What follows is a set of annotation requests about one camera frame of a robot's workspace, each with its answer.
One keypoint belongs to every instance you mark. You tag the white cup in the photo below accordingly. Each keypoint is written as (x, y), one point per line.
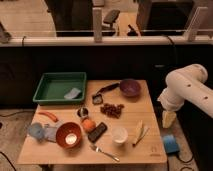
(119, 135)

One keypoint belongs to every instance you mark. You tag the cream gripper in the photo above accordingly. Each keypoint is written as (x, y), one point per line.
(168, 118)

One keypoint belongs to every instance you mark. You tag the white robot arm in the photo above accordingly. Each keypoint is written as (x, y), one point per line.
(185, 84)

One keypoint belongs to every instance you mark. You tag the silver fork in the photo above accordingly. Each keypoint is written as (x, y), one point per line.
(98, 150)

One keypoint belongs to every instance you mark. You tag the purple bowl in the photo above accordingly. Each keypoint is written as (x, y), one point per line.
(130, 87)

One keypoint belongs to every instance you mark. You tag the banana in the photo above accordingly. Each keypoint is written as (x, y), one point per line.
(140, 132)

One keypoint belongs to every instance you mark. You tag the wooden table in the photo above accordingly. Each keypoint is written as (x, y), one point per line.
(133, 137)

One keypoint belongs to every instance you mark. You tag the blue cup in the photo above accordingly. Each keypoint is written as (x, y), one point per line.
(36, 130)

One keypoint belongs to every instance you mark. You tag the grey cloth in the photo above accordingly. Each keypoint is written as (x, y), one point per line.
(50, 131)

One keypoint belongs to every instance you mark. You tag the small metal cup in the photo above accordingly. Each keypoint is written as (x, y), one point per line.
(83, 112)

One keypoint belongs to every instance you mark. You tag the grey sponge in tray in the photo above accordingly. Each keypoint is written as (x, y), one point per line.
(72, 94)

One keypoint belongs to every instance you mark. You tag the black remote control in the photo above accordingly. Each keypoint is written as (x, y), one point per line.
(97, 132)

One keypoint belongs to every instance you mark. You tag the orange fruit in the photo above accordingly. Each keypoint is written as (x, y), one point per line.
(88, 125)

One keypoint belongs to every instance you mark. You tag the red bowl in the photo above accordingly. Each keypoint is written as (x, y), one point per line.
(68, 135)

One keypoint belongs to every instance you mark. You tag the green plastic tray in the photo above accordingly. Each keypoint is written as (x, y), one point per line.
(53, 86)

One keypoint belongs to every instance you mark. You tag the dark red grape bunch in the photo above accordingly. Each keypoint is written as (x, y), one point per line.
(112, 110)

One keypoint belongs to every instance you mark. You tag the black handled scoop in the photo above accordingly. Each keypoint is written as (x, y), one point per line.
(97, 97)

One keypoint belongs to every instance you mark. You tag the orange carrot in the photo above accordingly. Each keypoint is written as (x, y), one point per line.
(49, 115)

